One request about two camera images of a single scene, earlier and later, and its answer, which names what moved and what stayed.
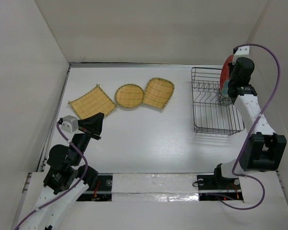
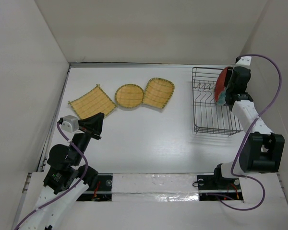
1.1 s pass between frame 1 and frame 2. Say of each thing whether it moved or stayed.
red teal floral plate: moved
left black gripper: stayed
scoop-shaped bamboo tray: stayed
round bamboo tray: stayed
